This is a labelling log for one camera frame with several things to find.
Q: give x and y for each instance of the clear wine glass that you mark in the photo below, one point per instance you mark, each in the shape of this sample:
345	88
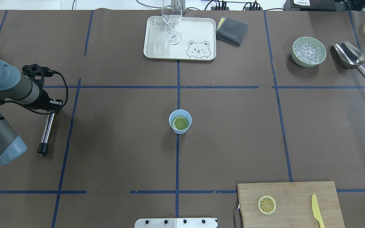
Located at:
171	12

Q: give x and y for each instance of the green bowl with ice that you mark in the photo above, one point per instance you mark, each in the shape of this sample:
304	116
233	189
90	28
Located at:
308	52

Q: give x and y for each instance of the grey folded cloth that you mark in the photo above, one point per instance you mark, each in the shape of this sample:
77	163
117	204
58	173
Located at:
231	30

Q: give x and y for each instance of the metal muddler black tip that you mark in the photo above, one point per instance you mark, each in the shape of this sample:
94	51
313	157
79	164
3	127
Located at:
44	144

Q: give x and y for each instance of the wooden cutting board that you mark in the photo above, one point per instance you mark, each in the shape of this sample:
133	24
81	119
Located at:
293	205

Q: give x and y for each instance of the yellow plastic knife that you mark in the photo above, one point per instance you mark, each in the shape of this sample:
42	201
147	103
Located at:
316	211

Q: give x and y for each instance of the light blue cup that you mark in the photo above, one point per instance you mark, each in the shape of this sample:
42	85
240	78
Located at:
180	112

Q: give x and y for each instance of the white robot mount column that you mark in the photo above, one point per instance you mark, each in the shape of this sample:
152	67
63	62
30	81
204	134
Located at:
176	223

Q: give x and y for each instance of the metal ice scoop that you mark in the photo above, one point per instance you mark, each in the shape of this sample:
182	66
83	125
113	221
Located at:
350	56

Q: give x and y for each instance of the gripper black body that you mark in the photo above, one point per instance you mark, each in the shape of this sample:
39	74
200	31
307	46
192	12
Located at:
45	98

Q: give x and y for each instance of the black power strip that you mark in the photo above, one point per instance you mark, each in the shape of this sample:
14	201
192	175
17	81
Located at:
221	5

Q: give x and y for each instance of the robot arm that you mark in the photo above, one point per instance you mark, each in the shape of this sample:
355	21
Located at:
25	88

